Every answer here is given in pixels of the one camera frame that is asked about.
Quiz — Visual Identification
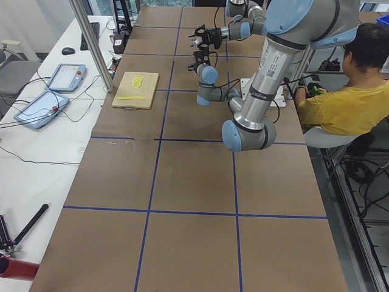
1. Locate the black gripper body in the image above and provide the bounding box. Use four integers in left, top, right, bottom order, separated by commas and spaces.
193, 50, 210, 68
205, 28, 222, 49

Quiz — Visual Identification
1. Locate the clear glass shaker cup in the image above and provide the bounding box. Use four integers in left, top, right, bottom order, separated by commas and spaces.
190, 37, 201, 47

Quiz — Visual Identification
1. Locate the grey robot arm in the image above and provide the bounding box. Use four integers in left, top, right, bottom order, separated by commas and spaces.
189, 0, 266, 50
189, 0, 359, 151

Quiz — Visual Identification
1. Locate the bamboo cutting board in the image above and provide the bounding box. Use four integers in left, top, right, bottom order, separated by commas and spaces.
112, 72, 159, 110

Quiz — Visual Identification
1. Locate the yellow plastic knife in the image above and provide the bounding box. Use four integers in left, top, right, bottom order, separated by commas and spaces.
117, 96, 146, 100

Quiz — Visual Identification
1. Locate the black keyboard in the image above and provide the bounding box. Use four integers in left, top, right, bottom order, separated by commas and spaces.
80, 21, 101, 51

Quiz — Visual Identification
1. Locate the black computer mouse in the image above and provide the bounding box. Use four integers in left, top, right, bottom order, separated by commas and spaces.
61, 47, 75, 55

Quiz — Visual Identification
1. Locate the teach pendant with red button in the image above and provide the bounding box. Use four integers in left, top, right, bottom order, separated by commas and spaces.
14, 91, 70, 130

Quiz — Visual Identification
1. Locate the person in yellow shirt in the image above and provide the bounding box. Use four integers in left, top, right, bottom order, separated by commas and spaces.
293, 23, 389, 137

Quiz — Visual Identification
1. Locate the white chair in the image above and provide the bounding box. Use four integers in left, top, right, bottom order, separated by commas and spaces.
303, 117, 389, 183

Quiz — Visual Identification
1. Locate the red cylinder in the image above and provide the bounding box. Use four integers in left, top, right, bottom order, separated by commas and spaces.
1, 254, 40, 281

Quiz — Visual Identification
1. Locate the aluminium frame post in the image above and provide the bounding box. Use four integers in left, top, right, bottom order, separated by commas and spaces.
69, 0, 113, 92

